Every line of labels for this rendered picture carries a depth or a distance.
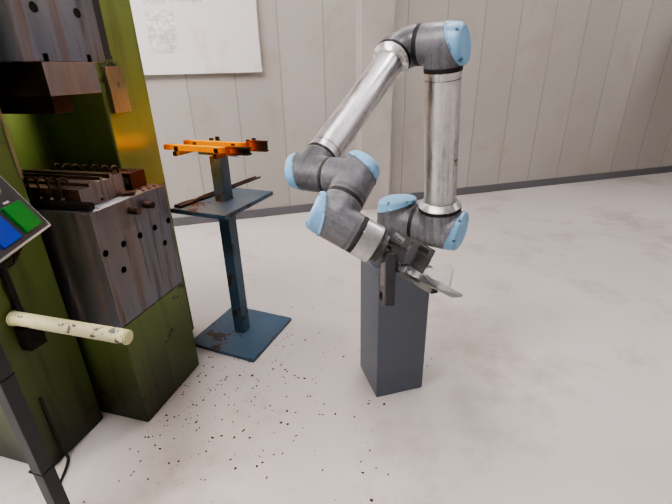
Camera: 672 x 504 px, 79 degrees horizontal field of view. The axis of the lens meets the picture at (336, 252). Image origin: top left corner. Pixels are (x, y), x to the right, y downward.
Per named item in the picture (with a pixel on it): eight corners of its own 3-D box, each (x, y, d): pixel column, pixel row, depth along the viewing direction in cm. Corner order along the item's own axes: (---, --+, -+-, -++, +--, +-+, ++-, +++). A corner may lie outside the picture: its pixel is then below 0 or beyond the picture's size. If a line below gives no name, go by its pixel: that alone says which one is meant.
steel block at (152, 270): (183, 280, 185) (164, 184, 166) (122, 328, 151) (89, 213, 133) (82, 268, 199) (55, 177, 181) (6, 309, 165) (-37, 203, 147)
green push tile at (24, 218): (43, 222, 108) (19, 199, 104) (28, 232, 101) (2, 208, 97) (38, 225, 108) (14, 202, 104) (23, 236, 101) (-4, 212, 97)
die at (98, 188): (126, 193, 155) (120, 170, 152) (83, 209, 138) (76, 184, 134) (39, 187, 166) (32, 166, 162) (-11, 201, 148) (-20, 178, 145)
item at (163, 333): (199, 364, 204) (183, 281, 185) (148, 422, 170) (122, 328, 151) (107, 347, 218) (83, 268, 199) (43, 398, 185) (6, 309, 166)
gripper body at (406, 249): (439, 252, 89) (391, 224, 89) (420, 286, 89) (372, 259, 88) (427, 253, 97) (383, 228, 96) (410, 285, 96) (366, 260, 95)
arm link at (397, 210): (387, 229, 174) (388, 189, 167) (425, 237, 165) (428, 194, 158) (369, 241, 163) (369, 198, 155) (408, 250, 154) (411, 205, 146)
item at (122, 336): (137, 339, 124) (133, 324, 122) (124, 350, 119) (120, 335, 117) (24, 320, 135) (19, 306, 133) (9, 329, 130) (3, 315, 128)
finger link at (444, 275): (470, 272, 84) (430, 255, 89) (457, 298, 83) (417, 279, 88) (472, 276, 86) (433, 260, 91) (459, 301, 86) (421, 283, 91)
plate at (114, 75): (131, 111, 170) (122, 66, 163) (115, 113, 162) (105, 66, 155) (127, 111, 171) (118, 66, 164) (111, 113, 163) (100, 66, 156)
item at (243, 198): (273, 195, 209) (272, 191, 208) (225, 220, 175) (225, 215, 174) (224, 190, 220) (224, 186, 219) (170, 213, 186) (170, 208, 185)
